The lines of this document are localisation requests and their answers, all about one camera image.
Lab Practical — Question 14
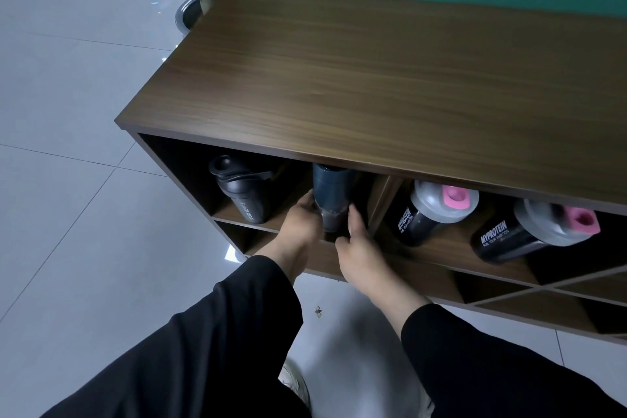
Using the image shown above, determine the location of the person's white shoe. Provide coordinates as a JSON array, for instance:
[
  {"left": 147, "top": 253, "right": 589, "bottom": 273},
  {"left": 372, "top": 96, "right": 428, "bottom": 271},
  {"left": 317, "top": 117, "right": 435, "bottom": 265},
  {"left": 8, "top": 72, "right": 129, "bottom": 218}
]
[{"left": 278, "top": 360, "right": 312, "bottom": 409}]

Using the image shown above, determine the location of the black shaker bottle black lid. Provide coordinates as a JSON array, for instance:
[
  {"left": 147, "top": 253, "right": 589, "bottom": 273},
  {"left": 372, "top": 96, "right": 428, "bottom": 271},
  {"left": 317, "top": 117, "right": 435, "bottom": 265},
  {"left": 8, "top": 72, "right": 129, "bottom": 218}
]
[{"left": 209, "top": 154, "right": 275, "bottom": 225}]

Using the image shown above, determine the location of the dark blue shaker bottle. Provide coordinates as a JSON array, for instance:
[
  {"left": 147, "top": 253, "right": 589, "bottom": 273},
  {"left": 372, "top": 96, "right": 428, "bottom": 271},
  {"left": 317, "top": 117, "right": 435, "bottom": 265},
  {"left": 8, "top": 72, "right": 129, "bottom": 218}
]
[{"left": 312, "top": 162, "right": 364, "bottom": 243}]

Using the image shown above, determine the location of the person's left hand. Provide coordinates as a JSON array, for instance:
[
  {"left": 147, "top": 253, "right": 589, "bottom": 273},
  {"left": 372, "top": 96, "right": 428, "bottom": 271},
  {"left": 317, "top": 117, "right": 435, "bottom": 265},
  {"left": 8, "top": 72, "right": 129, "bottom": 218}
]
[{"left": 278, "top": 189, "right": 324, "bottom": 252}]

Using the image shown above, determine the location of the brown wooden shelf cabinet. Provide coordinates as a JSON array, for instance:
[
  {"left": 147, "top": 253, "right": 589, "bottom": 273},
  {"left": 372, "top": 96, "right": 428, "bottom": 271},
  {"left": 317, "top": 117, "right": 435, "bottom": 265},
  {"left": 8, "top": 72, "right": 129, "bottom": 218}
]
[{"left": 115, "top": 0, "right": 627, "bottom": 347}]

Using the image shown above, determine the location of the person's left forearm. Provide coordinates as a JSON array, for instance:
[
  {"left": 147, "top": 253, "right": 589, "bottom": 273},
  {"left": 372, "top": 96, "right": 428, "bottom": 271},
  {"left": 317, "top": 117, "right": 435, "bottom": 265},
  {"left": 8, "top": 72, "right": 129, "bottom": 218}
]
[{"left": 41, "top": 240, "right": 314, "bottom": 418}]

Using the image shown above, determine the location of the person's right hand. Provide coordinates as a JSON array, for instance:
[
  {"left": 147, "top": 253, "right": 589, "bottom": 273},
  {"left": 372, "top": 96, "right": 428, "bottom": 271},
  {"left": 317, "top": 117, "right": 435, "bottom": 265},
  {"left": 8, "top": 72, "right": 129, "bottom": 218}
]
[{"left": 334, "top": 203, "right": 391, "bottom": 289}]

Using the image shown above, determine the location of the person's right forearm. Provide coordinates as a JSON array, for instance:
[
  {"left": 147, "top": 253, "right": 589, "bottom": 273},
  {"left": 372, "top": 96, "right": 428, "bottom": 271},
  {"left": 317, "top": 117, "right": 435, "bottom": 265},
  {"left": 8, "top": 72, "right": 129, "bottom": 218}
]
[{"left": 365, "top": 272, "right": 627, "bottom": 418}]

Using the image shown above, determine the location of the black shaker bottle pink cap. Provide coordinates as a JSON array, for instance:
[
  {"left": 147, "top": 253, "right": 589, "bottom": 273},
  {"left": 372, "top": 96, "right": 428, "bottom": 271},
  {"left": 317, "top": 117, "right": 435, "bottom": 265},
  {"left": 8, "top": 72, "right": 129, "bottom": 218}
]
[
  {"left": 471, "top": 199, "right": 601, "bottom": 265},
  {"left": 396, "top": 181, "right": 480, "bottom": 247}
]

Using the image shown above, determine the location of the grey round planter pot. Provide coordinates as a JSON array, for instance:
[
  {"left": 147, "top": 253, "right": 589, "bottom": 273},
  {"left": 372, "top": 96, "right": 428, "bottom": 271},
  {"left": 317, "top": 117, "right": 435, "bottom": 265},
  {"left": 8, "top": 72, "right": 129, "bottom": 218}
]
[{"left": 175, "top": 0, "right": 231, "bottom": 36}]

